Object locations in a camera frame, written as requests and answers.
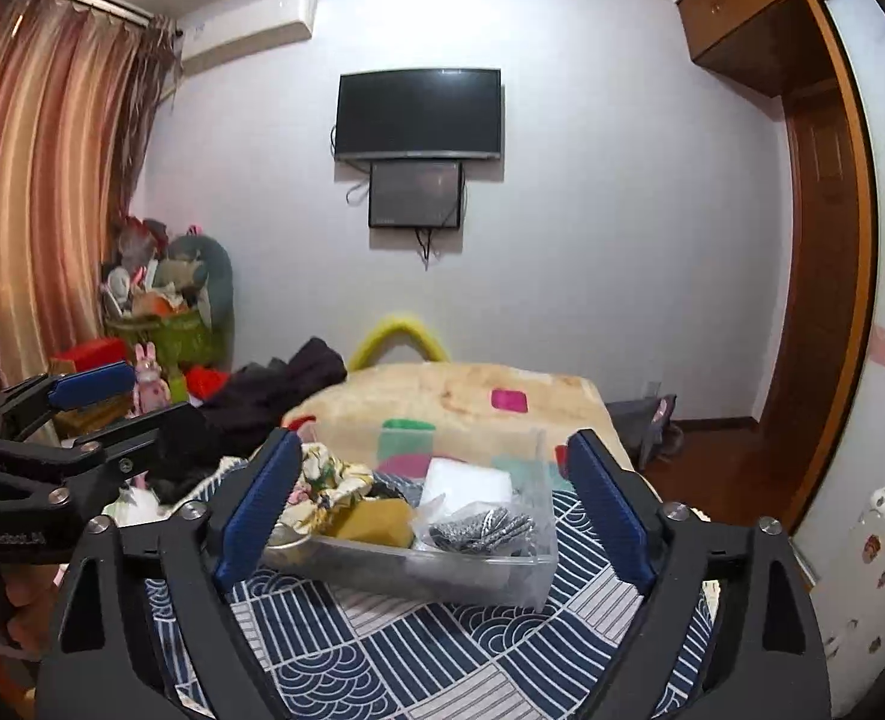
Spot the grey green plush cushion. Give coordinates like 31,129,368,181
164,235,233,331

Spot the wall television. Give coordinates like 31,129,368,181
335,67,503,163

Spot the navy white patterned tablecloth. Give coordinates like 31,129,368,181
112,457,721,720

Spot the yellow soft ball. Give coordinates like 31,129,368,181
333,499,417,550

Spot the green gift bag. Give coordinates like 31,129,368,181
104,307,218,383

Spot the red box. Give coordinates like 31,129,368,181
50,337,132,376

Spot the black clothes pile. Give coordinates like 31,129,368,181
146,337,349,503

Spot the floral scrunchie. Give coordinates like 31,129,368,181
284,442,376,526

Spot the grey floor bag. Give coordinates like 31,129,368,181
605,394,685,466

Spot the yellow curved foam tube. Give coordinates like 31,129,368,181
347,313,451,372

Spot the beige printed blanket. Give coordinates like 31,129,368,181
281,361,634,481

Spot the striped orange curtain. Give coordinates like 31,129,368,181
0,0,181,421

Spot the bag of silver scrubbers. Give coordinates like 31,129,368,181
412,502,556,560

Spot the white power strip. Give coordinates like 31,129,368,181
817,476,885,691

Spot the white foam block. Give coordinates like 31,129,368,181
416,457,514,518

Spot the pile of toys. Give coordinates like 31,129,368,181
101,214,211,320

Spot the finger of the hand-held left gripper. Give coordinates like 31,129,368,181
0,401,207,485
0,362,136,440

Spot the white air conditioner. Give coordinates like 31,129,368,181
174,0,317,77

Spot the wooden door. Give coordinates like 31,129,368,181
757,86,874,533

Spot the red cloth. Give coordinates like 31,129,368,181
185,366,237,406

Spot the clear plastic box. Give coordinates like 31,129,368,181
262,424,561,610

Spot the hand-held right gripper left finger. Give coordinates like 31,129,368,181
33,427,304,720

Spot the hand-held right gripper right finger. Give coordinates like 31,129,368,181
566,429,837,720

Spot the small wall monitor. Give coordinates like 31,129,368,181
368,157,465,231

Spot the wooden overhead cabinet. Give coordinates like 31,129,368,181
674,0,852,98

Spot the pink rabbit toy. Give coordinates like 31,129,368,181
131,343,172,415

